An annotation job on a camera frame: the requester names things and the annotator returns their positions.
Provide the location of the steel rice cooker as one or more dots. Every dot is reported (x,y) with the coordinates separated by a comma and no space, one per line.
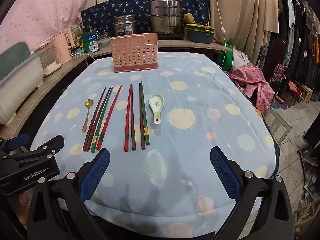
(125,26)

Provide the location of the tan loofah sponge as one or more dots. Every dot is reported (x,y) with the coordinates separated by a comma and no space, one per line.
(189,18)

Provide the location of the green tin can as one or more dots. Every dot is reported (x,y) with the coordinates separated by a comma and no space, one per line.
(90,42)

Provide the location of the gold flower spoon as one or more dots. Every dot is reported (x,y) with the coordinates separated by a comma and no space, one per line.
(88,103)

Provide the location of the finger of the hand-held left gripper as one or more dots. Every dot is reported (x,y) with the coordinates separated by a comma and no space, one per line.
(18,140)
(53,143)

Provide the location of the pink dotted curtain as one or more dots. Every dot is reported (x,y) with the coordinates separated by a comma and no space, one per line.
(40,7)

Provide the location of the white clear jug appliance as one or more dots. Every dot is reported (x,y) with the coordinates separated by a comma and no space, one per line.
(48,60)

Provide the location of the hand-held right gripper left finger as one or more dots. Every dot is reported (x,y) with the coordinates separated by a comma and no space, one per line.
(96,175)

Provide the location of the small wooden stool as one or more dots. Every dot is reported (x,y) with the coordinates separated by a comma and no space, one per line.
(306,92)

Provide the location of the blue wet wipes pack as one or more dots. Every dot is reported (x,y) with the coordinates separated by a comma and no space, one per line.
(79,52)

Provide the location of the person's left hand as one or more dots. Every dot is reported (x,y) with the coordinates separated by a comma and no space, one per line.
(24,205)

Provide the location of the white carton box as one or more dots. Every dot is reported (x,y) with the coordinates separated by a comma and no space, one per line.
(75,31)

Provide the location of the green chopstick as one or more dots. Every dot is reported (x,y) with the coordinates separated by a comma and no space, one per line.
(93,147)
(147,140)

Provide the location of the steel steamer pot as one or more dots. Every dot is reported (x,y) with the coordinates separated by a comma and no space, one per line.
(166,17)

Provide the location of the black induction cooker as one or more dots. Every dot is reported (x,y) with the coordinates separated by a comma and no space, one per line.
(172,36)

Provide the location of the light wooden countertop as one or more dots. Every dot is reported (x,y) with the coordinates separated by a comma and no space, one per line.
(175,43)

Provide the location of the green cloth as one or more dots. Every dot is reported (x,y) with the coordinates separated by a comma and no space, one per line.
(225,57)

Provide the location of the white ceramic soup spoon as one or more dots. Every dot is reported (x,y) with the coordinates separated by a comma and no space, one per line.
(156,102)

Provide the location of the yellow bowl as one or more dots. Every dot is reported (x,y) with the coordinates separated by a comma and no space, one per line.
(200,26)

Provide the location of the navy leaf print cloth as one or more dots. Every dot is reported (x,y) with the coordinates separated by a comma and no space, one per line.
(110,7)

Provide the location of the red chopstick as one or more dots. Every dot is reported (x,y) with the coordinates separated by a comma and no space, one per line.
(128,120)
(110,117)

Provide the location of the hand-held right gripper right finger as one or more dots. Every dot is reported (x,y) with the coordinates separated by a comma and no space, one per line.
(225,172)

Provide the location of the pink perforated utensil holder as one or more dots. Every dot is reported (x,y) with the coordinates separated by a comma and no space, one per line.
(135,55)

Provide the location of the small lidded steel pot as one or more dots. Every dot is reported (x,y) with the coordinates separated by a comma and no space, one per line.
(104,35)

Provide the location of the pink pineapple print cloth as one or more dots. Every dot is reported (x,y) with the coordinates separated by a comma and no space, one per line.
(255,85)

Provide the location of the blue planet print tablecloth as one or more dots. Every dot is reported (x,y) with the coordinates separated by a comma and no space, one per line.
(187,142)

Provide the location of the blue bowl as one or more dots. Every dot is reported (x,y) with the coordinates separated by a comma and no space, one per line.
(200,36)

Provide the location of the pink electric kettle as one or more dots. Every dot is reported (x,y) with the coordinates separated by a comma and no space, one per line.
(62,47)

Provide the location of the row of hanging clothes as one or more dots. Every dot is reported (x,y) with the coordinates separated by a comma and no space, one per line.
(300,30)

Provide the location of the wood grain side shelf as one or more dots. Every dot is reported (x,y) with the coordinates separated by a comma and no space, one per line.
(45,90)

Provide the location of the white storage box teal lid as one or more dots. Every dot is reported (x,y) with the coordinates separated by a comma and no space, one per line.
(17,85)

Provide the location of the grey metal frame stool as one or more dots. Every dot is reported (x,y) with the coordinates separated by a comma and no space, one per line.
(277,127)

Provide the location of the beige curtain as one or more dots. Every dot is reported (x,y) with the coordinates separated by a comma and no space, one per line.
(245,10)

